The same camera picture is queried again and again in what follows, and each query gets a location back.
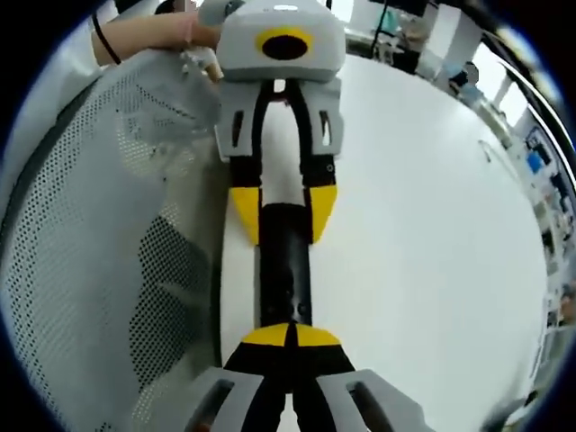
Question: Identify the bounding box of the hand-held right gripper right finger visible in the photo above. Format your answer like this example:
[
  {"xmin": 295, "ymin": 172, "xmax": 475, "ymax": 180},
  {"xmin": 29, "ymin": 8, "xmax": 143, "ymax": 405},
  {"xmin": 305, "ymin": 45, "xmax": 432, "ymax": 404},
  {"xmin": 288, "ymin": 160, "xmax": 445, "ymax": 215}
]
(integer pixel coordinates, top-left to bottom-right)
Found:
[{"xmin": 292, "ymin": 322, "xmax": 428, "ymax": 432}]

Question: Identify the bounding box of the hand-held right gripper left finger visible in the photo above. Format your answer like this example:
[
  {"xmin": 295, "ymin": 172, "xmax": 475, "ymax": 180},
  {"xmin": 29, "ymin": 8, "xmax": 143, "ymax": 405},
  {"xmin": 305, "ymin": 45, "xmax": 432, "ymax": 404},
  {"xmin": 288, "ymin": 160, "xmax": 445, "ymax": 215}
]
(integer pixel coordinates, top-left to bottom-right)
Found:
[{"xmin": 184, "ymin": 321, "xmax": 294, "ymax": 432}]

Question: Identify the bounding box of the black remote control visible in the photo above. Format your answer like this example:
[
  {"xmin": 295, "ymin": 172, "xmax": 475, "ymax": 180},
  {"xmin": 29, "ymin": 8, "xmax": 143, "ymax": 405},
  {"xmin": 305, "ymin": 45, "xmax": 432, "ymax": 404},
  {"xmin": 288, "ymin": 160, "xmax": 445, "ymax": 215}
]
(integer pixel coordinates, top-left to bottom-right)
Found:
[{"xmin": 257, "ymin": 202, "xmax": 313, "ymax": 328}]

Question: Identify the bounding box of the person's left hand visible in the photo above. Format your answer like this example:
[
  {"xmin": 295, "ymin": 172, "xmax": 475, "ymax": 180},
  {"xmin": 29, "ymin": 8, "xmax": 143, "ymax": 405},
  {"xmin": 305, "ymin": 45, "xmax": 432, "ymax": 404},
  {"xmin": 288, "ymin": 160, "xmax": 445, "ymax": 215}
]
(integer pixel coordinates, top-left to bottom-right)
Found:
[{"xmin": 119, "ymin": 11, "xmax": 224, "ymax": 81}]

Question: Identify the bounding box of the black hair band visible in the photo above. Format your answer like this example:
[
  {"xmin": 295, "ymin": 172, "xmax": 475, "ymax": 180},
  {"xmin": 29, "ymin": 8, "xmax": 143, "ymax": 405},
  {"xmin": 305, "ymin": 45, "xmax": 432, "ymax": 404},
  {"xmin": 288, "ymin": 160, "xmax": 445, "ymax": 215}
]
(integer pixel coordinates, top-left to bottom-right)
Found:
[{"xmin": 91, "ymin": 12, "xmax": 124, "ymax": 66}]

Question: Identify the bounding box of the white mesh laundry bag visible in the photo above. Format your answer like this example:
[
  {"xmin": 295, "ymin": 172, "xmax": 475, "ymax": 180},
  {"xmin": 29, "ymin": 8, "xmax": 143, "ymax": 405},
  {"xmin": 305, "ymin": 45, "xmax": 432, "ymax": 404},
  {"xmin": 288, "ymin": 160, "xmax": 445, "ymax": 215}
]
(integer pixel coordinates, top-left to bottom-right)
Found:
[{"xmin": 0, "ymin": 47, "xmax": 226, "ymax": 432}]

